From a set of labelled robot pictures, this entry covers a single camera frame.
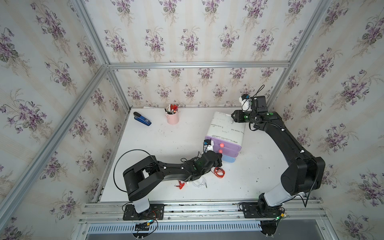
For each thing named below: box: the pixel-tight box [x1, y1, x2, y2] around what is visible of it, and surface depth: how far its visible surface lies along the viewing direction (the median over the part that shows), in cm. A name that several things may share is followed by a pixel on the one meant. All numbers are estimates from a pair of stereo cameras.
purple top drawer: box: [205, 136, 242, 152], surface depth 78 cm
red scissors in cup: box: [170, 104, 179, 112], surface depth 107 cm
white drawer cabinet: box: [207, 111, 246, 146], surface depth 81 cm
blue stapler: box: [133, 111, 152, 127], surface depth 111 cm
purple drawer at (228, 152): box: [214, 148, 241, 158], surface depth 84 cm
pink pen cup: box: [165, 111, 180, 125], surface depth 109 cm
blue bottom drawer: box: [222, 154, 236, 163], surface depth 87 cm
